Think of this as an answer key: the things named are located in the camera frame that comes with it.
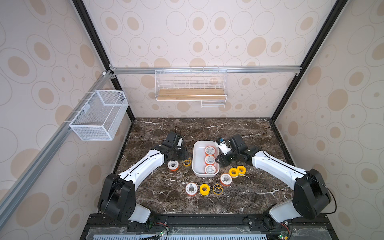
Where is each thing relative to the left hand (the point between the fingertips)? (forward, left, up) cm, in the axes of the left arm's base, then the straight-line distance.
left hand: (189, 153), depth 85 cm
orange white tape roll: (+10, -13, -12) cm, 20 cm away
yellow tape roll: (-16, -9, -13) cm, 22 cm away
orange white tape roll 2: (+3, -13, -13) cm, 18 cm away
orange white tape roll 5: (-10, -22, -12) cm, 27 cm away
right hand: (-2, -16, -3) cm, 17 cm away
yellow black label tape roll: (0, +2, -12) cm, 12 cm away
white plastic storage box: (+4, -6, -11) cm, 13 cm away
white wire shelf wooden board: (+43, -11, +16) cm, 47 cm away
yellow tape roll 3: (-5, -32, -11) cm, 34 cm away
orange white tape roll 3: (-4, -13, -12) cm, 18 cm away
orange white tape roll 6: (-16, -2, -12) cm, 20 cm away
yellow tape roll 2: (-6, -27, -12) cm, 30 cm away
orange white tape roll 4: (-2, +10, -12) cm, 16 cm away
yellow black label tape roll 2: (-16, -16, -12) cm, 26 cm away
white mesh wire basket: (+31, +68, -5) cm, 75 cm away
